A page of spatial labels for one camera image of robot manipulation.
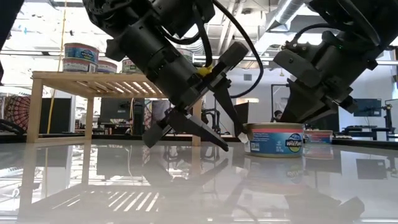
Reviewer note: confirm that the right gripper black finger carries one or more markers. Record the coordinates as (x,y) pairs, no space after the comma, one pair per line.
(304,109)

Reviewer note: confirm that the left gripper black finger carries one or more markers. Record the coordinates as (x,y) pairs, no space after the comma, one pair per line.
(199,130)
(230,109)

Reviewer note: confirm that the black background robot arm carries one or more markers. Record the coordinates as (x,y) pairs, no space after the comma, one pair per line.
(214,119)

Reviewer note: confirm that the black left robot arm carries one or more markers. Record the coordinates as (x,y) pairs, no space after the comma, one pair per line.
(140,18)

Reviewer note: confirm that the wooden slatted shelf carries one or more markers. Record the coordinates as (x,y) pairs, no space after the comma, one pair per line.
(93,77)

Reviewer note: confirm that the black standing panel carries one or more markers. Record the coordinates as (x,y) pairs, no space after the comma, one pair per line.
(244,112)

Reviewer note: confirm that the small yellow tag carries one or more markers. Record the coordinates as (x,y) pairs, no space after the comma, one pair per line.
(205,71)

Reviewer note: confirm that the person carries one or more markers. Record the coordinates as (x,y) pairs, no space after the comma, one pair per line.
(277,114)

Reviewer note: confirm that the long ceiling light strip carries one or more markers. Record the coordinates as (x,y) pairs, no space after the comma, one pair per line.
(205,58)

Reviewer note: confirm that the black background table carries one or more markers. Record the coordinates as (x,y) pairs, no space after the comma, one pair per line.
(363,129)

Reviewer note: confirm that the black tripod stand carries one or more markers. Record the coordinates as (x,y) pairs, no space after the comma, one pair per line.
(388,115)

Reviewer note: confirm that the black background monitor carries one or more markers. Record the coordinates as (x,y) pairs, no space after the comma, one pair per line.
(113,109)

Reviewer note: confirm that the patterned red tapestry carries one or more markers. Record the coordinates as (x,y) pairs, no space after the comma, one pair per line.
(17,113)

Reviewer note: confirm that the black rectangular frame stand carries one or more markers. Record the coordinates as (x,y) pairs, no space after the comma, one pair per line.
(272,99)

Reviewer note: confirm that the grey wall vent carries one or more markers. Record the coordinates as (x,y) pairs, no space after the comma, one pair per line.
(247,77)

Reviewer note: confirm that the dark wall monitor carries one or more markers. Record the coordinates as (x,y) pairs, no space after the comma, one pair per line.
(367,107)

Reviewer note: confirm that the silver spiral air duct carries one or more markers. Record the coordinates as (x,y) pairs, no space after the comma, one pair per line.
(286,12)

